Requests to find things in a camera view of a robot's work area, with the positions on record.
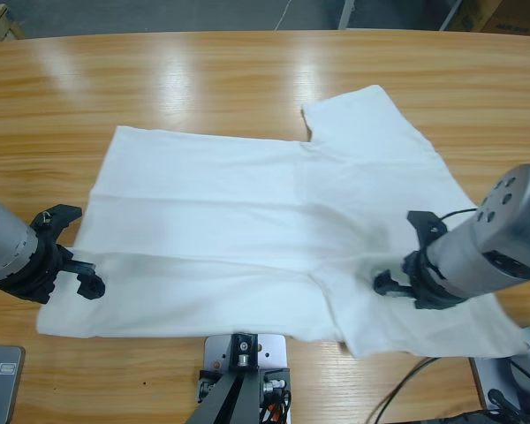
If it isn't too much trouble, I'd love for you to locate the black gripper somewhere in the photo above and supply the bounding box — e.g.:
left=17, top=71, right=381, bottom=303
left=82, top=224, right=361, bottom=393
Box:
left=373, top=249, right=469, bottom=310
left=0, top=240, right=107, bottom=305

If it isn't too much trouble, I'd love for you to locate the white T-shirt with UNITREE print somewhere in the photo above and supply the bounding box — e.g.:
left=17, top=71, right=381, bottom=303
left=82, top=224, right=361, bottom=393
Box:
left=35, top=83, right=530, bottom=359

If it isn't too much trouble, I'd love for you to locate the black block with silver connector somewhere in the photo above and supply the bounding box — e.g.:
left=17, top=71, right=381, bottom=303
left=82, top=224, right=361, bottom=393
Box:
left=259, top=367, right=292, bottom=398

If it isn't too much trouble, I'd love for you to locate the black and silver clamp fitting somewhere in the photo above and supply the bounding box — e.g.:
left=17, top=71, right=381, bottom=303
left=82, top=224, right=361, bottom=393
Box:
left=196, top=369, right=222, bottom=404

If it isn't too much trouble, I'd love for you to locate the wooden pallet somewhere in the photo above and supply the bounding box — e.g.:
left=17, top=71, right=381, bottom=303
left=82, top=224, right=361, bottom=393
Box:
left=0, top=3, right=27, bottom=43

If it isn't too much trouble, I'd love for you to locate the cardboard box with blue print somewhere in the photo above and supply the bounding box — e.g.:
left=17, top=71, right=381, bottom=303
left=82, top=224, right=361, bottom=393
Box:
left=448, top=0, right=504, bottom=33

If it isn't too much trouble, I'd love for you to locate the cardboard box with dark lettering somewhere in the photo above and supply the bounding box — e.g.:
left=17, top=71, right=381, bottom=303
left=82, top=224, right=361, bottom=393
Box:
left=481, top=0, right=530, bottom=35

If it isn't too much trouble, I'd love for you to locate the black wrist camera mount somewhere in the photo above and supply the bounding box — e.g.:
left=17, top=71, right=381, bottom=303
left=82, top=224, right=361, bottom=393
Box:
left=28, top=203, right=83, bottom=245
left=406, top=210, right=447, bottom=251

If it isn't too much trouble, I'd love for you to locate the long black cable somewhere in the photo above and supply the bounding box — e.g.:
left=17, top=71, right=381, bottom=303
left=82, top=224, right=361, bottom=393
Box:
left=370, top=355, right=443, bottom=424

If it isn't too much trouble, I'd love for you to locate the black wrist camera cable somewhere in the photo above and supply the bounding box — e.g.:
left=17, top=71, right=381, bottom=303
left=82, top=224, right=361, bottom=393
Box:
left=440, top=207, right=479, bottom=221

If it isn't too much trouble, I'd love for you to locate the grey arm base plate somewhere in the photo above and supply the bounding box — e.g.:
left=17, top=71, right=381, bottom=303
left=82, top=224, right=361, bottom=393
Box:
left=470, top=355, right=530, bottom=416
left=0, top=345, right=27, bottom=424

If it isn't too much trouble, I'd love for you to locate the white camera mounting plate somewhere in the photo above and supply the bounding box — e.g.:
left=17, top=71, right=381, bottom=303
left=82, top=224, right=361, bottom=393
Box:
left=197, top=333, right=292, bottom=424

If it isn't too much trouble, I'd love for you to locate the black bracket with silver bolt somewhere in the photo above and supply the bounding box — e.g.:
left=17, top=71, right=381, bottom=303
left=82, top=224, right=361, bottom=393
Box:
left=229, top=334, right=261, bottom=375

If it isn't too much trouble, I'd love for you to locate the black and orange cable bundle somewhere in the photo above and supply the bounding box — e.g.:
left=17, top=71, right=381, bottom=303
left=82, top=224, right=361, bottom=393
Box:
left=259, top=390, right=295, bottom=424

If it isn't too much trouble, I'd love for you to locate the dark camera post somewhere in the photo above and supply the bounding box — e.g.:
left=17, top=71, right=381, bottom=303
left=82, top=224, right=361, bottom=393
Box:
left=189, top=370, right=262, bottom=424

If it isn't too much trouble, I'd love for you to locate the white metal frame leg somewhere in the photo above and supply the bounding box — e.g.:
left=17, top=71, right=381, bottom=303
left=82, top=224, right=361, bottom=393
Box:
left=337, top=0, right=360, bottom=30
left=439, top=0, right=466, bottom=31

